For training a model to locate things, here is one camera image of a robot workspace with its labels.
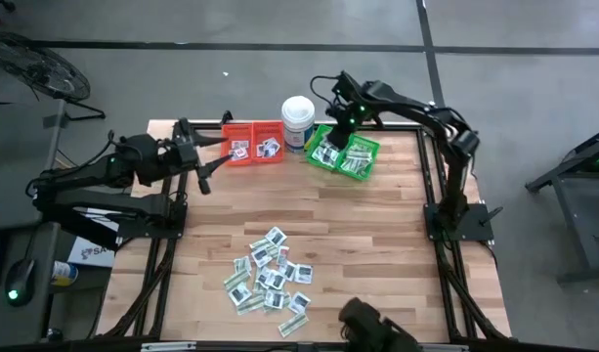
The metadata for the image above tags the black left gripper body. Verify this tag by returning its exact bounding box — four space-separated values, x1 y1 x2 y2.
170 117 201 180

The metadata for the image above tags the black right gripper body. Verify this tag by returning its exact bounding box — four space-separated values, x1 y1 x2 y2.
325 96 374 133

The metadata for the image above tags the orange plastic mesh basket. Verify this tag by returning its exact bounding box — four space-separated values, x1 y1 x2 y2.
219 122 255 166
251 121 286 165

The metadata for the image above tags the white disinfecting wipes canister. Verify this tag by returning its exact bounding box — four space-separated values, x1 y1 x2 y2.
280 95 317 155

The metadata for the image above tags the white printed cardboard box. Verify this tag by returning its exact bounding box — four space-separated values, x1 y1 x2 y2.
66 237 122 269

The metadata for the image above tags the black floor fan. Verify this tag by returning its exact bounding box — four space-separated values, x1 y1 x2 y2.
0 31 107 122

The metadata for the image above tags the white blue yellow can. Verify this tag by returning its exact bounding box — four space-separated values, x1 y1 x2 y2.
50 260 79 287

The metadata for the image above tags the grey side desk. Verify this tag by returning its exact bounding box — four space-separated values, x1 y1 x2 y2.
0 100 68 346

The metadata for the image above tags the black computer mouse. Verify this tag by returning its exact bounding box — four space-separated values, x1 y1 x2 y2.
4 257 38 308

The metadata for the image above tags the grey metal cart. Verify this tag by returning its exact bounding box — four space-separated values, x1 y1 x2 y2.
523 124 599 285

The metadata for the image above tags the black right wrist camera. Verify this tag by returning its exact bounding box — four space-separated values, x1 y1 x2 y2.
326 127 352 151

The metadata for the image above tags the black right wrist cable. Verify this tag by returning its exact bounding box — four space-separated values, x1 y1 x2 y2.
309 74 342 108

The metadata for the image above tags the silver metal bracket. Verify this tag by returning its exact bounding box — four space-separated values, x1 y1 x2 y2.
140 340 197 352
423 342 471 352

